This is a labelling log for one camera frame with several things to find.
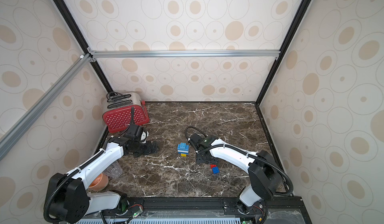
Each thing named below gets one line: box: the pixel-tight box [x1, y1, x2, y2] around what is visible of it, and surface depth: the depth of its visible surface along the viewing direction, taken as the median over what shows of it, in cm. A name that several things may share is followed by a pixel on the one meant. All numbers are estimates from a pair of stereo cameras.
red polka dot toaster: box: [102, 91, 150, 133], surface depth 98 cm
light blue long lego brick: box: [177, 142, 190, 153], surface depth 86 cm
